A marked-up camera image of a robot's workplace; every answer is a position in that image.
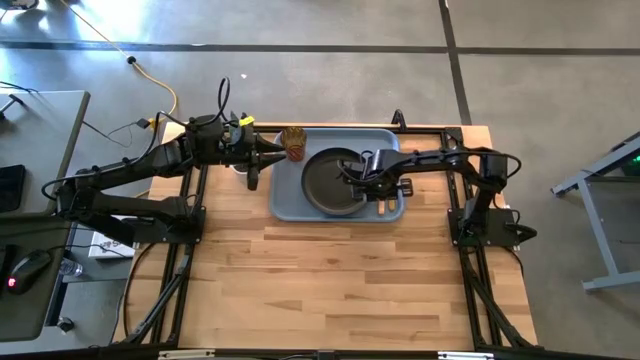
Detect blue-grey plastic tray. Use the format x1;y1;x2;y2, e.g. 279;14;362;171
268;127;406;224

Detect black floor cable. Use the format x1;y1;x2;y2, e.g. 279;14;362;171
82;117;151;149

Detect grey metal table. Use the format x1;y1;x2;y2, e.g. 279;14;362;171
549;130;640;292

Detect black round plate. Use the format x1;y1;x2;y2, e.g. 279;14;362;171
300;146;375;217

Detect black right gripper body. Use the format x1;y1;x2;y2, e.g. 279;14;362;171
348;166;415;203

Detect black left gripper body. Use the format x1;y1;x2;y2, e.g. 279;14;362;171
227;122;262;193

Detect black aluminium table frame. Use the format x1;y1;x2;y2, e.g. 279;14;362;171
112;108;540;360

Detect black computer mouse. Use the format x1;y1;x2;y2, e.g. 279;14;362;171
5;248;52;295

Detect clear water bottle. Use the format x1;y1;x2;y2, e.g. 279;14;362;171
58;257;85;279

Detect white cardboard box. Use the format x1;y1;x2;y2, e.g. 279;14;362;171
87;242;137;260

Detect black flat device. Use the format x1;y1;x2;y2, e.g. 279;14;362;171
0;163;26;214

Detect amber textured glass cup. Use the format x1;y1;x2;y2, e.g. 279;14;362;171
280;125;308;163

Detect grey desk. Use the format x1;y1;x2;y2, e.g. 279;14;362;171
0;90;92;217

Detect dark desk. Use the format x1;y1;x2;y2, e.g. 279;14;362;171
0;214;71;342

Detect black wrist camera yellow label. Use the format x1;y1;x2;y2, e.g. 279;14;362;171
227;115;257;141

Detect yellow extension cable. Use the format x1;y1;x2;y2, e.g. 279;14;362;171
59;0;180;135

